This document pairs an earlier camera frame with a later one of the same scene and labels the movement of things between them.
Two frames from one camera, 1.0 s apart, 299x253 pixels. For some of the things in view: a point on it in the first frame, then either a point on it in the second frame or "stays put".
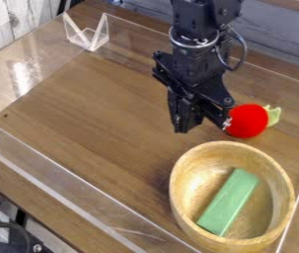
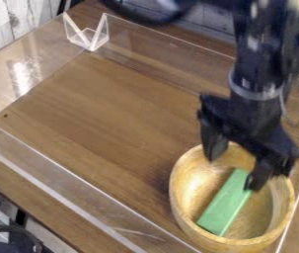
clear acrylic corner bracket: x=90 y=39 stays put
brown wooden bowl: x=265 y=211 stays put
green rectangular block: x=227 y=201 stays put
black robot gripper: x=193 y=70 -> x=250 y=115
